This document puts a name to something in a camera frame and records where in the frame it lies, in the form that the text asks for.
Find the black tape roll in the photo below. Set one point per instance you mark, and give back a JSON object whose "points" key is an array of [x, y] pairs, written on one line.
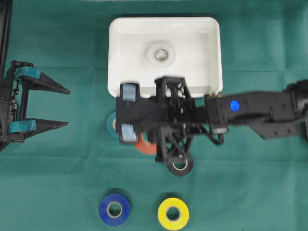
{"points": [[180, 168]]}

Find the green table cloth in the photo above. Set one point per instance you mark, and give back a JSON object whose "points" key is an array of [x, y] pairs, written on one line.
{"points": [[55, 181]]}

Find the yellow tape roll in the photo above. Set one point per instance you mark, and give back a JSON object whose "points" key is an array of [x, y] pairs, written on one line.
{"points": [[173, 214]]}

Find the white plastic tray case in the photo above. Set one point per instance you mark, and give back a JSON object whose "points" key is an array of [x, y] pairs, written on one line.
{"points": [[142, 49]]}

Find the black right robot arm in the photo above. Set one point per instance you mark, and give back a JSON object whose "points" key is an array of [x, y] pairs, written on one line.
{"points": [[269, 114]]}

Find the blue tape roll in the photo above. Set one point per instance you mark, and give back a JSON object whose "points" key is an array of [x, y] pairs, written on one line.
{"points": [[114, 209]]}

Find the white tape roll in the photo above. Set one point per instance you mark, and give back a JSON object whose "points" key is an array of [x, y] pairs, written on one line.
{"points": [[161, 55]]}

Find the red tape roll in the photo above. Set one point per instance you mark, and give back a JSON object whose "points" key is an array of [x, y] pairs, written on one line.
{"points": [[144, 146]]}

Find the teal green tape roll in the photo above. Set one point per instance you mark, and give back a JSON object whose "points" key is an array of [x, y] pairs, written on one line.
{"points": [[111, 125]]}

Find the black frame rail left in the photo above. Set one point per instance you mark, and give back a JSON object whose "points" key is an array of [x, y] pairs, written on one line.
{"points": [[5, 16]]}

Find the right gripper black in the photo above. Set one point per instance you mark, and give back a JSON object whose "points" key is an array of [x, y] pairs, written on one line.
{"points": [[161, 113]]}

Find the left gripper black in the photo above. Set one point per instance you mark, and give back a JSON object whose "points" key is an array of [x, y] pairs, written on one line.
{"points": [[32, 79]]}

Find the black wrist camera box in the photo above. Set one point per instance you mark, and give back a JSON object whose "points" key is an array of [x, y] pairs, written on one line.
{"points": [[126, 111]]}

